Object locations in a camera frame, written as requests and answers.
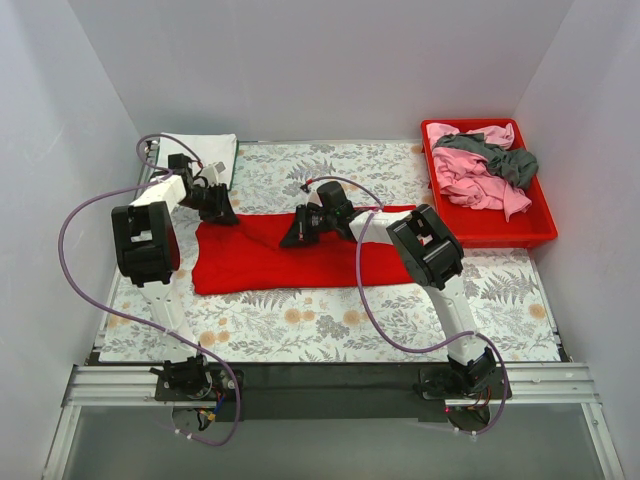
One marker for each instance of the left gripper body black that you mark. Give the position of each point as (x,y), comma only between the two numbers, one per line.
(215,201)

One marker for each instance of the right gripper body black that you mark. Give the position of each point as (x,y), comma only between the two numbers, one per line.
(302,225)

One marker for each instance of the red t shirt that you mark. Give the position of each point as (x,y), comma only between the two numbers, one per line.
(247,256)

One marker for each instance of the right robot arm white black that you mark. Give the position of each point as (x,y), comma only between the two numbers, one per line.
(429,253)

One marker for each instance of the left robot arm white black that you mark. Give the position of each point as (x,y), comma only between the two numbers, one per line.
(147,253)

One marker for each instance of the folded white t shirt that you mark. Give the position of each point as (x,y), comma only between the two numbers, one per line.
(208,148)

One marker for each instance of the pink t shirt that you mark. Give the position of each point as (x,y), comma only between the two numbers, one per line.
(464,179)

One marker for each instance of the red plastic bin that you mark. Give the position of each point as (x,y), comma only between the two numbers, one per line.
(490,228)

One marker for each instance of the grey t shirt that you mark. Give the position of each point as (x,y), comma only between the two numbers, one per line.
(517,167)

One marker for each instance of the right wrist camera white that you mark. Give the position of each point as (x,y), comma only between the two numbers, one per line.
(311,195)

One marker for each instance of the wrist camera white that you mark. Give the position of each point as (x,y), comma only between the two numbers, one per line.
(217,173)
(311,195)

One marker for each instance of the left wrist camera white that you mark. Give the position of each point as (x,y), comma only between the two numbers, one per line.
(217,173)

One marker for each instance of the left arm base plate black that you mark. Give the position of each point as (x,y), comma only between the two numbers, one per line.
(211,385)

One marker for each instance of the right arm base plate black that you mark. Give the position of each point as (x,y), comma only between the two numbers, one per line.
(438,381)

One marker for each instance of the aluminium frame rail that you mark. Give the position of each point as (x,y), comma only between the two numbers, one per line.
(531,383)

